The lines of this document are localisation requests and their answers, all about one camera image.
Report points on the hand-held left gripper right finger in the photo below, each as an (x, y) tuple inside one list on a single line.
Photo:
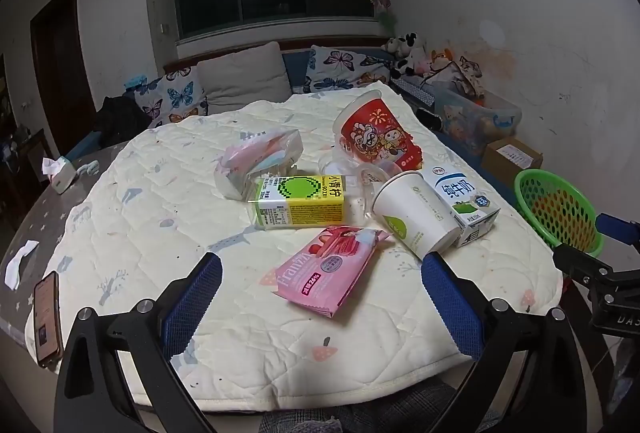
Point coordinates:
[(450, 303)]

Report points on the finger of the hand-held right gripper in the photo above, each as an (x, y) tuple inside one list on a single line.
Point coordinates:
[(620, 228), (582, 265)]

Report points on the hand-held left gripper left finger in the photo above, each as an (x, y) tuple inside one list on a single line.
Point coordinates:
[(195, 298)]

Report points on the green plastic basket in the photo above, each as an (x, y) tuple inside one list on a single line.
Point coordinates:
[(520, 193)]

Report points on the blue white milk carton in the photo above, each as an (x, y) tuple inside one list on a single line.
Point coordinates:
[(465, 208)]

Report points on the white paper cup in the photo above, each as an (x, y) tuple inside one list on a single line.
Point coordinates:
[(415, 213)]

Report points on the pink snack packet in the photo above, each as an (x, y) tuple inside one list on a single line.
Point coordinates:
[(320, 278)]

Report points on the yellow green drink carton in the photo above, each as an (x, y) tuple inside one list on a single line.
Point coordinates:
[(300, 200)]

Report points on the pink blue tissue packet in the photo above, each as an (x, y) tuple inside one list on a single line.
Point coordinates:
[(255, 158)]

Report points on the clear plastic cup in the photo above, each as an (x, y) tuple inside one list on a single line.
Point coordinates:
[(335, 163)]

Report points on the red paper bucket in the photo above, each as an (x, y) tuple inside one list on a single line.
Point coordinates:
[(380, 133)]

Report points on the white quilted mat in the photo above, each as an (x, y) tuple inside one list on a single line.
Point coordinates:
[(200, 223)]

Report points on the cardboard box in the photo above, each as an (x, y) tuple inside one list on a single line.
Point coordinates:
[(510, 158)]

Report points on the smartphone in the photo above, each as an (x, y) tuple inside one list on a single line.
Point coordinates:
[(47, 318)]

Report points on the grey plaid pants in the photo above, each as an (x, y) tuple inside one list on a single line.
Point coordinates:
[(300, 419)]

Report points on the clear plastic storage box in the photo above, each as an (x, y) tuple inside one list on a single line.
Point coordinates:
[(480, 118)]

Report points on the white tissue box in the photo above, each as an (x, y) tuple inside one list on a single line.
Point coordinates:
[(62, 178)]

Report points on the white paper scrap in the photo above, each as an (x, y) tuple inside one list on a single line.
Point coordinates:
[(17, 263)]

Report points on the grey starred tablecloth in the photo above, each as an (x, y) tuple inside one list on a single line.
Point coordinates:
[(30, 223)]

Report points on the small black device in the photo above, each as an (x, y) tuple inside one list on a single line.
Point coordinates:
[(430, 116)]

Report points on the dark clothes pile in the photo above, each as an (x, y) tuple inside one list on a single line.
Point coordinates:
[(120, 118)]

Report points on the butterfly print pillow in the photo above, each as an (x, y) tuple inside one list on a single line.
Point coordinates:
[(345, 68), (175, 98)]

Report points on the light blue cloth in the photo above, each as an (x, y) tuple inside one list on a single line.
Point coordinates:
[(135, 80)]

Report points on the beige pillow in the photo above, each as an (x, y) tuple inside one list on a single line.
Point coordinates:
[(245, 73)]

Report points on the orange fox plush toy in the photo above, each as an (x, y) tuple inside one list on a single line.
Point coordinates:
[(440, 59)]

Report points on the wooden door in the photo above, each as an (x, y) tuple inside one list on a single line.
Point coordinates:
[(60, 63)]

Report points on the colourful hanging decoration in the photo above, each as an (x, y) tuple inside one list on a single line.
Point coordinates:
[(381, 0)]

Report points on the wall switch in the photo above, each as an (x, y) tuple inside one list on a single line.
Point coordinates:
[(165, 28)]

